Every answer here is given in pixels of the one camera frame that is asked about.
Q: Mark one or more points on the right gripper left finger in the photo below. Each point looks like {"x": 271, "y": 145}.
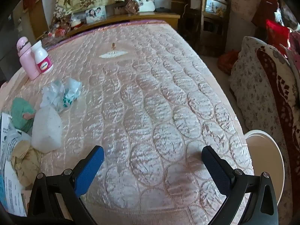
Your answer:
{"x": 56, "y": 199}

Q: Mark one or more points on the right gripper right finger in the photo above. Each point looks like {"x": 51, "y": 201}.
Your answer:
{"x": 261, "y": 207}

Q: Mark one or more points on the beige paper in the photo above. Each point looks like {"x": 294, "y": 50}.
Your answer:
{"x": 26, "y": 161}

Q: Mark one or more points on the white foam block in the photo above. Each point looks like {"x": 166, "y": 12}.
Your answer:
{"x": 47, "y": 130}

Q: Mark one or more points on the green fuzzy cloth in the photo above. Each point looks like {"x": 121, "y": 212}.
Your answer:
{"x": 22, "y": 114}

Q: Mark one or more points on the white-green plastic wrapper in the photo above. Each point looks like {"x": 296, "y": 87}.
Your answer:
{"x": 60, "y": 96}

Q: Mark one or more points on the white plastic trash bucket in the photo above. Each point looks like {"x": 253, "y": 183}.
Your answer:
{"x": 266, "y": 157}

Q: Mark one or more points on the floral red sofa cover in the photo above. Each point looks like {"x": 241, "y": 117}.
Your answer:
{"x": 266, "y": 92}

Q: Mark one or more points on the white pink-label pill bottle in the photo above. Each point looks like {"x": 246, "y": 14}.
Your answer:
{"x": 41, "y": 57}

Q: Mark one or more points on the pink quilted table cover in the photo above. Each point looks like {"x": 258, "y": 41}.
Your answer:
{"x": 152, "y": 104}

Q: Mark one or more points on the pink water bottle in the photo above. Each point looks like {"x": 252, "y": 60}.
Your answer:
{"x": 26, "y": 58}

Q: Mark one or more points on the red cushion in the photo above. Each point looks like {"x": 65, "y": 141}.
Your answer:
{"x": 277, "y": 35}

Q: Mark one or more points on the framed couple photo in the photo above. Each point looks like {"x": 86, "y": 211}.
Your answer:
{"x": 95, "y": 14}

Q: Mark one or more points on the wooden chair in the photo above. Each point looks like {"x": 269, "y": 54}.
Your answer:
{"x": 204, "y": 25}

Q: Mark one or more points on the wooden tv cabinet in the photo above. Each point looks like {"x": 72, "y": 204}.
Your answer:
{"x": 170, "y": 18}

